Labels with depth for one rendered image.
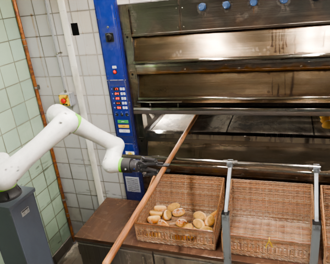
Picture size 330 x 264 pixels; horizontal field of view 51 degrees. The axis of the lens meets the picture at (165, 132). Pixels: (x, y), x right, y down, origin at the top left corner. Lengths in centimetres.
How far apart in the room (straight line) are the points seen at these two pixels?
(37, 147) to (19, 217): 45
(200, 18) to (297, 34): 59
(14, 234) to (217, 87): 151
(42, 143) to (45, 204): 140
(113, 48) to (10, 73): 80
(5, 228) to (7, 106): 98
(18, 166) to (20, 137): 104
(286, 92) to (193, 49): 66
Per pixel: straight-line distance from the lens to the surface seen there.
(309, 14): 226
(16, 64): 286
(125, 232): 158
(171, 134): 257
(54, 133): 184
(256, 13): 226
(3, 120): 274
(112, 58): 252
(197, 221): 252
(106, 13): 249
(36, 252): 228
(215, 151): 255
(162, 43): 241
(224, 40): 230
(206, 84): 238
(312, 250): 214
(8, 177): 185
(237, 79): 234
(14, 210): 207
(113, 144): 217
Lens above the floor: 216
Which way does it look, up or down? 22 degrees down
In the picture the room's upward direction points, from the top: 6 degrees counter-clockwise
